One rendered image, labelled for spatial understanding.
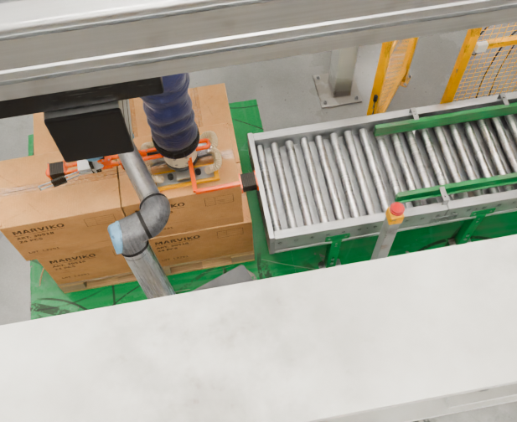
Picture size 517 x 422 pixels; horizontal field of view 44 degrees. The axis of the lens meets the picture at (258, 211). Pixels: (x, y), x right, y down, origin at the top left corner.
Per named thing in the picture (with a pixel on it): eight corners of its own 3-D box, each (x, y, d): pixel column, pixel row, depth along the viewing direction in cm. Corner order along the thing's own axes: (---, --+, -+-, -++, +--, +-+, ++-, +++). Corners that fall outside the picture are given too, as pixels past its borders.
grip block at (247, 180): (255, 175, 310) (255, 170, 305) (259, 190, 306) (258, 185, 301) (238, 178, 309) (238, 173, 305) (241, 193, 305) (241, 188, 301)
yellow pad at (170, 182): (216, 163, 326) (215, 158, 321) (219, 180, 321) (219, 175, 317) (151, 176, 324) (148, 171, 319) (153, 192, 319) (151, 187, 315)
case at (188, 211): (231, 162, 374) (228, 121, 338) (244, 222, 355) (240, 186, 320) (130, 178, 370) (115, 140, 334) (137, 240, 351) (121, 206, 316)
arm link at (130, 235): (207, 343, 282) (146, 223, 234) (172, 362, 280) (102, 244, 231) (196, 320, 294) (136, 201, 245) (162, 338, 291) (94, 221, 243)
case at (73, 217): (128, 179, 369) (113, 141, 334) (136, 241, 351) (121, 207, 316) (24, 198, 365) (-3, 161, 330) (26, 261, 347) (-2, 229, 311)
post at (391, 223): (371, 280, 396) (400, 204, 307) (374, 290, 393) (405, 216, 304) (361, 281, 395) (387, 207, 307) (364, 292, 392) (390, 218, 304)
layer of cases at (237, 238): (228, 120, 436) (224, 82, 401) (253, 250, 391) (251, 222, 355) (52, 147, 428) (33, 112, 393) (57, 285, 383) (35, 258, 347)
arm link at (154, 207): (174, 210, 237) (123, 113, 281) (143, 225, 235) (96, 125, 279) (183, 229, 246) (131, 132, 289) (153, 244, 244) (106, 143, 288)
